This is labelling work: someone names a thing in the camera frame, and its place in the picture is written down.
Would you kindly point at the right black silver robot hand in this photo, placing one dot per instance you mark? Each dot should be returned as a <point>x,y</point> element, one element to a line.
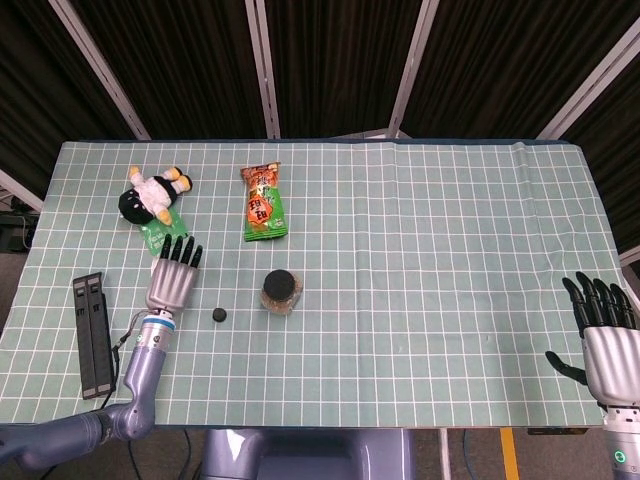
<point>612,365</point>

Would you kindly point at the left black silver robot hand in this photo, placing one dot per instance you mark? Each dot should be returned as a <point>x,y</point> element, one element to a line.
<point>172,282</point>

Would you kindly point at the left lilac robot arm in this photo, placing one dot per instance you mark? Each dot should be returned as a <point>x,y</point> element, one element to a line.
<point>145,365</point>

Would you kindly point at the right lilac robot arm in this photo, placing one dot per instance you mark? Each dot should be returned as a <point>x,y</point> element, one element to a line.
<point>622,445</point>

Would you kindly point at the penguin plush toy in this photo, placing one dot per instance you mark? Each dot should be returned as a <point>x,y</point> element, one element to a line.
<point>150,195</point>

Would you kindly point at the green white grid tablecloth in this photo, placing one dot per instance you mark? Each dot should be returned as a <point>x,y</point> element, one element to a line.
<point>400,280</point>

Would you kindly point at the green sachet packet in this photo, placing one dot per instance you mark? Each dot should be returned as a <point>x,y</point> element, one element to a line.
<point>155,235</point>

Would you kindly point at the small black round cap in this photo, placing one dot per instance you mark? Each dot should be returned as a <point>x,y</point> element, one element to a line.
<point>219,315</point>

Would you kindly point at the black folding stand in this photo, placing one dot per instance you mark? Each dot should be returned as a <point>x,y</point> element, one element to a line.
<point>94,340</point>

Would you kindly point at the glass jar black lid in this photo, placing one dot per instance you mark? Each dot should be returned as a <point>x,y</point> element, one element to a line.
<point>280,287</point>

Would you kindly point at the orange green snack bag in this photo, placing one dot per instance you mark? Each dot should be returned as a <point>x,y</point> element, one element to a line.
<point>262,205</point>

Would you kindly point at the black equipment box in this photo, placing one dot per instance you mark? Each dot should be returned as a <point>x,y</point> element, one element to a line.
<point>15,230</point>

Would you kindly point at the white table leg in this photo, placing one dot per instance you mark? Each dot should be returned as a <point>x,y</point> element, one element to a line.
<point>445,455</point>

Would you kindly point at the black curtain panel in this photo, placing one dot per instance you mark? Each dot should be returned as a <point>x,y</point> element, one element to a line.
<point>175,65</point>
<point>615,165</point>
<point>500,60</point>
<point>340,65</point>
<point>40,100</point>

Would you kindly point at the lilac robot torso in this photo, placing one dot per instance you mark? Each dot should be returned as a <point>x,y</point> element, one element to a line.
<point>310,455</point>

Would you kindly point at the white aluminium partition post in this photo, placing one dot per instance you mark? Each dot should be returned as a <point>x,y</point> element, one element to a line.
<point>100,70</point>
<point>20,190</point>
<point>590,75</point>
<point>412,65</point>
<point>264,70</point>
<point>631,256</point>

